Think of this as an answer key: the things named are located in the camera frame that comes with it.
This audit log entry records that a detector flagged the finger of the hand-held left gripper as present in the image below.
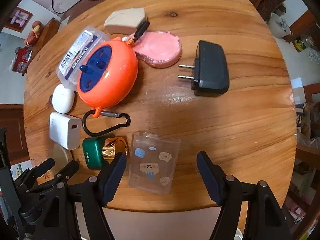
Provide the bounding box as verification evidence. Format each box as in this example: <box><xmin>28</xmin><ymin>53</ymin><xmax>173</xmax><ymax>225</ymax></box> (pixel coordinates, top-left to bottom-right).
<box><xmin>25</xmin><ymin>160</ymin><xmax>79</xmax><ymax>193</ymax></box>
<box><xmin>15</xmin><ymin>157</ymin><xmax>55</xmax><ymax>188</ymax></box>

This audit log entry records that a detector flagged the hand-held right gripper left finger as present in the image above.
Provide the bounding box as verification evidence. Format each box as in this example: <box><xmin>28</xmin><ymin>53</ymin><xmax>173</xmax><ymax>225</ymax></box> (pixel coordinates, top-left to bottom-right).
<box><xmin>32</xmin><ymin>152</ymin><xmax>127</xmax><ymax>240</ymax></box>

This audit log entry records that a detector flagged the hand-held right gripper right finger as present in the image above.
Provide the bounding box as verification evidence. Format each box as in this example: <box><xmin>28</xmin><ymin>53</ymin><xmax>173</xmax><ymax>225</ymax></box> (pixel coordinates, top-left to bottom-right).
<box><xmin>196</xmin><ymin>151</ymin><xmax>292</xmax><ymax>240</ymax></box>

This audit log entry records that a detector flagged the green perfume bottle gold cap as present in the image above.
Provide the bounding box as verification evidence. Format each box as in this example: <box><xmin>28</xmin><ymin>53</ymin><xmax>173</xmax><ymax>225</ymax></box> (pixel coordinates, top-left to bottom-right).
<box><xmin>82</xmin><ymin>136</ymin><xmax>129</xmax><ymax>171</ymax></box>

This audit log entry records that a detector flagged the clear card case with stickers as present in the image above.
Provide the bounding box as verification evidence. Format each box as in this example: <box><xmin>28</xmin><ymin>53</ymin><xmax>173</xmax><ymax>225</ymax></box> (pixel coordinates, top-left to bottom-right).
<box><xmin>128</xmin><ymin>130</ymin><xmax>181</xmax><ymax>195</ymax></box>

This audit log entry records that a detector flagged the beige plastic box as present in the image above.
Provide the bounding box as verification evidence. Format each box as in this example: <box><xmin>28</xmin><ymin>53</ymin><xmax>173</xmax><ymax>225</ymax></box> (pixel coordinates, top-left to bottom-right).
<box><xmin>104</xmin><ymin>7</ymin><xmax>148</xmax><ymax>34</ymax></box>

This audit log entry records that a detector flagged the beige oval object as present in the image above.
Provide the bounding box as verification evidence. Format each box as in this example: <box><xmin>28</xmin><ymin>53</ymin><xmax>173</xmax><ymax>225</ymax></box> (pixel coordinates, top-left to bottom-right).
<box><xmin>53</xmin><ymin>144</ymin><xmax>73</xmax><ymax>167</ymax></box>

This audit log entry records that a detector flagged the white charger block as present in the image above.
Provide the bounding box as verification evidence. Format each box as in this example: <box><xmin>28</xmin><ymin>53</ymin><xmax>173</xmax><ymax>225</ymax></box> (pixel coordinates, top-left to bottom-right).
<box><xmin>49</xmin><ymin>112</ymin><xmax>82</xmax><ymax>150</ymax></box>

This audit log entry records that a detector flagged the black carabiner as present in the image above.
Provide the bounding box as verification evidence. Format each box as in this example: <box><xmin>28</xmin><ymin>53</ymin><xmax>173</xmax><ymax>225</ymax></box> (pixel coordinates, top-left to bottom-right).
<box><xmin>82</xmin><ymin>110</ymin><xmax>131</xmax><ymax>138</ymax></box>

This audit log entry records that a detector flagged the brown wooden door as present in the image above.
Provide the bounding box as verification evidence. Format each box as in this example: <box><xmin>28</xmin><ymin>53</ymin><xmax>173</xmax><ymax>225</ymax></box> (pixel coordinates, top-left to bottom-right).
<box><xmin>0</xmin><ymin>104</ymin><xmax>31</xmax><ymax>165</ymax></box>

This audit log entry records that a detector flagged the white earbuds case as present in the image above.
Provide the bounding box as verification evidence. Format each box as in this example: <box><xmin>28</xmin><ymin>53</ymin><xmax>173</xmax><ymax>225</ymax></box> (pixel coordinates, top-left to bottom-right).
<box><xmin>51</xmin><ymin>84</ymin><xmax>75</xmax><ymax>114</ymax></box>

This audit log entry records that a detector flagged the orange round case blue centre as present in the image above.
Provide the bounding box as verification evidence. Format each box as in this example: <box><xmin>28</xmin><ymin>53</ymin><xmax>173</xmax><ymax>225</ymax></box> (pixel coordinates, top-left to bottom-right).
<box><xmin>76</xmin><ymin>37</ymin><xmax>139</xmax><ymax>119</ymax></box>

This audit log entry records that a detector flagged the clear plastic bag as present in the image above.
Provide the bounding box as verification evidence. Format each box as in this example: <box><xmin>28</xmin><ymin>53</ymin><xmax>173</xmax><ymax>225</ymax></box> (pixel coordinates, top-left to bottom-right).
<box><xmin>297</xmin><ymin>132</ymin><xmax>320</xmax><ymax>152</ymax></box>

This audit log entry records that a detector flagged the red printed box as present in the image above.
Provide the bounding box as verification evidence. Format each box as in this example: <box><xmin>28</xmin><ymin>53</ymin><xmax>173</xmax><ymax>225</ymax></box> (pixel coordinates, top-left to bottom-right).
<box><xmin>11</xmin><ymin>47</ymin><xmax>33</xmax><ymax>73</ymax></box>

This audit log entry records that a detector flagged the printed cardboard box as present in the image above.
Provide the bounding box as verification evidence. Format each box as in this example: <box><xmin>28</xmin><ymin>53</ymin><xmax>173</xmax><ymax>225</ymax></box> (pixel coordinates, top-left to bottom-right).
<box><xmin>295</xmin><ymin>103</ymin><xmax>312</xmax><ymax>134</ymax></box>

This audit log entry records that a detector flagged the clear plastic box striped label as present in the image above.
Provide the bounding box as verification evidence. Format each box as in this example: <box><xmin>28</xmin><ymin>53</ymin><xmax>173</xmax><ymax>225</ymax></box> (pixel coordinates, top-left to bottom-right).
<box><xmin>55</xmin><ymin>26</ymin><xmax>110</xmax><ymax>92</ymax></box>

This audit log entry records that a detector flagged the black power adapter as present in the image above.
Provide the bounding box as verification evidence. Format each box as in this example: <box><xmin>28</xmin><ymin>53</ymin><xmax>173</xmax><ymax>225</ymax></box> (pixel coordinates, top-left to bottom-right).
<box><xmin>178</xmin><ymin>40</ymin><xmax>230</xmax><ymax>97</ymax></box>

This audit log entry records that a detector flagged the wooden cabinet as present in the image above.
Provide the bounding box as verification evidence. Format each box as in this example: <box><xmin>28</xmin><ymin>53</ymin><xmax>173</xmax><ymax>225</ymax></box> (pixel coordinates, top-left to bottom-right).
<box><xmin>22</xmin><ymin>17</ymin><xmax>60</xmax><ymax>76</ymax></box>

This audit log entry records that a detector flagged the toy figure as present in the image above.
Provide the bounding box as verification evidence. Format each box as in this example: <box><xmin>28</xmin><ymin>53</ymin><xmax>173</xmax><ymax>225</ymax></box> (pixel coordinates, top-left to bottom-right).
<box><xmin>24</xmin><ymin>21</ymin><xmax>44</xmax><ymax>46</ymax></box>

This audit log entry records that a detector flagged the pink round lid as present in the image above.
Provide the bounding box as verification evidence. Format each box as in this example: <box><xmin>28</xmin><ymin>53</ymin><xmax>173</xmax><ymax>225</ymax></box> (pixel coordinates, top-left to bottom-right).
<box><xmin>132</xmin><ymin>31</ymin><xmax>182</xmax><ymax>68</ymax></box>

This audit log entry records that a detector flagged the framed picture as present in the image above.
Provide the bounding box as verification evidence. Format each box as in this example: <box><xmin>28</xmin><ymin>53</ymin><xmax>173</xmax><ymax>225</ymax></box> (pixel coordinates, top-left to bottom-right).
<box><xmin>5</xmin><ymin>7</ymin><xmax>33</xmax><ymax>33</ymax></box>

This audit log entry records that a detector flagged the black plug connector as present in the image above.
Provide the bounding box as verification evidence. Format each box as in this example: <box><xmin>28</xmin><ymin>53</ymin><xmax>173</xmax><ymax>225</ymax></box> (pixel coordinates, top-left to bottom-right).
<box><xmin>132</xmin><ymin>20</ymin><xmax>150</xmax><ymax>40</ymax></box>

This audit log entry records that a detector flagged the green tin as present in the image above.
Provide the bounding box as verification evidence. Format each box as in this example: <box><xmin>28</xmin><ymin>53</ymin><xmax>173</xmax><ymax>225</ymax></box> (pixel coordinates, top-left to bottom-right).
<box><xmin>292</xmin><ymin>36</ymin><xmax>307</xmax><ymax>53</ymax></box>

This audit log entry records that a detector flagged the white ceramic bowl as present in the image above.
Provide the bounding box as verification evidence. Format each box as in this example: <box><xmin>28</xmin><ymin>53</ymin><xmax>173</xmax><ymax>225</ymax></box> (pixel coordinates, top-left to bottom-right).
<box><xmin>269</xmin><ymin>12</ymin><xmax>292</xmax><ymax>38</ymax></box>

